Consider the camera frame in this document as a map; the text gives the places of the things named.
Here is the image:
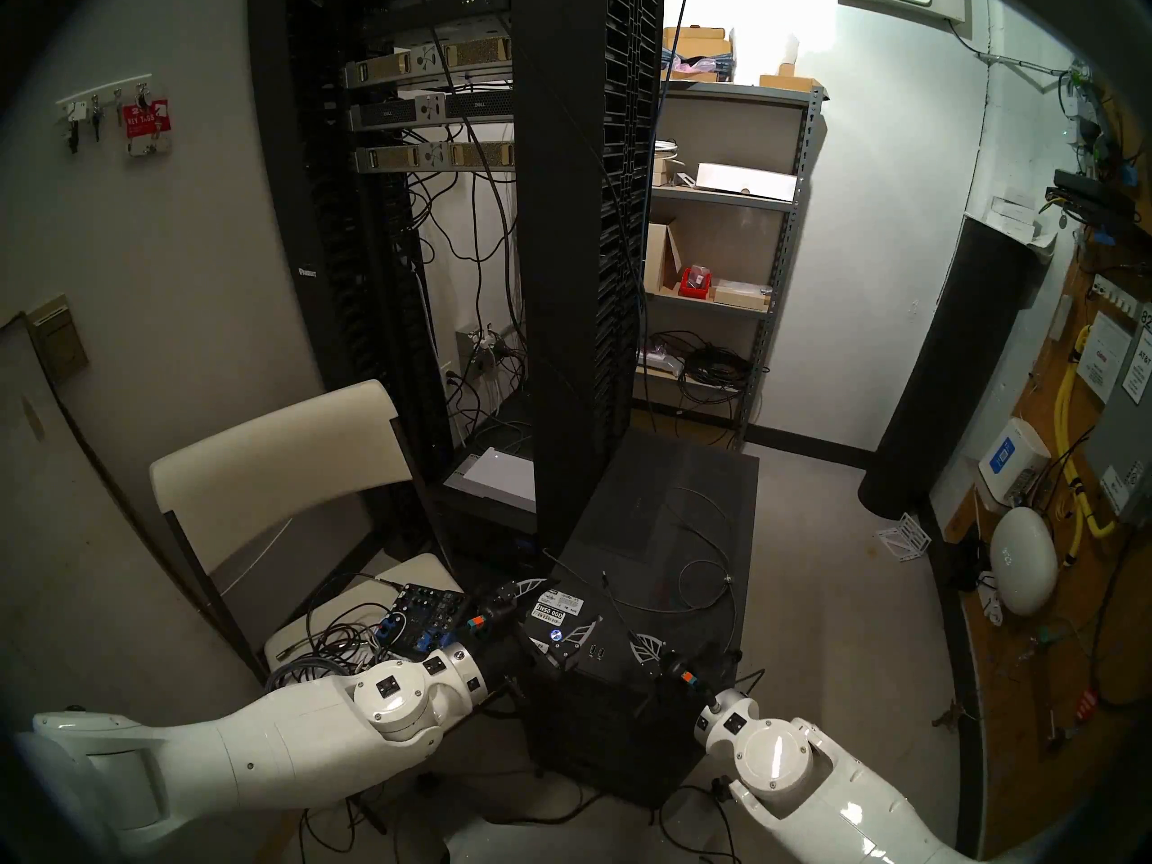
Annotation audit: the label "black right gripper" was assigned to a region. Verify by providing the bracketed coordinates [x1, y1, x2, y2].
[625, 634, 724, 721]

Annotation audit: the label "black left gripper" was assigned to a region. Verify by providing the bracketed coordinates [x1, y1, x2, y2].
[461, 579, 605, 694]

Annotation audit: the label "black braided USB cable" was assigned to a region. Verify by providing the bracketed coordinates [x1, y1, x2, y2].
[540, 489, 741, 658]

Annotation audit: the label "black workstation tower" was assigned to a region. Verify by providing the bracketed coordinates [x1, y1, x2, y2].
[522, 428, 761, 809]

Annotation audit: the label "blue black audio mixer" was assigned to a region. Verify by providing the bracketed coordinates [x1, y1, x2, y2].
[373, 583, 469, 661]

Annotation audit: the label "white flat device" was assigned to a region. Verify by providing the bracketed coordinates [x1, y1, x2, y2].
[445, 448, 539, 513]

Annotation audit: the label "cream folding chair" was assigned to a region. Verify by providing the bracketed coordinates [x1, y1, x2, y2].
[148, 381, 505, 782]

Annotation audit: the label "open cardboard box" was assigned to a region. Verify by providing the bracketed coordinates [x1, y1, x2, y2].
[643, 221, 686, 296]

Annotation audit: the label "white oval dome device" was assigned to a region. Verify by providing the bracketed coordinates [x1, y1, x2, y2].
[990, 507, 1059, 617]

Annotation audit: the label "white box blue label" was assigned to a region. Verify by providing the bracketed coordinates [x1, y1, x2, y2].
[978, 417, 1052, 510]

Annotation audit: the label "black open server rack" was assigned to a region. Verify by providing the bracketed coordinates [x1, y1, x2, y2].
[247, 0, 541, 548]

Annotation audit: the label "grey metal shelving unit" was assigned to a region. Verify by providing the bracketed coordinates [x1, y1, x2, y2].
[634, 81, 829, 451]

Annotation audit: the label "beige rack server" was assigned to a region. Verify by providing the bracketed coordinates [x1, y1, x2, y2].
[355, 140, 518, 175]
[342, 39, 514, 90]

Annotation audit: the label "white flat box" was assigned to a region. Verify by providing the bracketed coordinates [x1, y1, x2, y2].
[696, 162, 798, 202]

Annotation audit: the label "black Dell rack server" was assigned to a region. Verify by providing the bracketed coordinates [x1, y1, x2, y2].
[349, 90, 516, 132]

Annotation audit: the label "white ciena labelled box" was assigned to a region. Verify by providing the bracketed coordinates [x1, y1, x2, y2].
[1077, 310, 1132, 404]

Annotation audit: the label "small white boxes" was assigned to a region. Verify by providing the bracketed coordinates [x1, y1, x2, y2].
[985, 194, 1054, 242]

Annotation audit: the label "small cardboard box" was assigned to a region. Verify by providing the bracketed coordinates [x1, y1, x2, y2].
[759, 61, 825, 93]

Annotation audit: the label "large cardboard box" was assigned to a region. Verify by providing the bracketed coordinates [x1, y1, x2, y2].
[663, 27, 734, 82]

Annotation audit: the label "red key tag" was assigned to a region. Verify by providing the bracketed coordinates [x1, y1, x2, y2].
[123, 102, 173, 158]

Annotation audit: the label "white key hook rack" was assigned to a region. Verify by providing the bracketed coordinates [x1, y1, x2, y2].
[56, 73, 154, 155]

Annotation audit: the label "tangled black cable bundle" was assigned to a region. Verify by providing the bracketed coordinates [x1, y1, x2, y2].
[265, 597, 406, 692]

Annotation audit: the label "wall outlet with plugs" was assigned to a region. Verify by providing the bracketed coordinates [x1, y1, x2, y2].
[457, 324, 523, 377]

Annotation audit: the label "white plastic bracket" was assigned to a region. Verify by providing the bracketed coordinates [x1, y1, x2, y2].
[876, 511, 932, 563]

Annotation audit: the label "black cable coil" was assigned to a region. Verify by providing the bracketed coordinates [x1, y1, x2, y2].
[679, 342, 757, 391]

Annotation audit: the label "yellow cable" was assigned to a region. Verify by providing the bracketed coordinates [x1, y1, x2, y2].
[1055, 325, 1118, 566]

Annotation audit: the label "grey AT&T enclosure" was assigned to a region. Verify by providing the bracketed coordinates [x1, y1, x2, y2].
[1084, 349, 1152, 526]

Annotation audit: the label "beige wall plate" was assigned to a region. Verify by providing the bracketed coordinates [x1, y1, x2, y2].
[25, 295, 89, 382]

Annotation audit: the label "black wall router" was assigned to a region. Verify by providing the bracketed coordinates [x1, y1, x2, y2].
[1046, 169, 1152, 235]

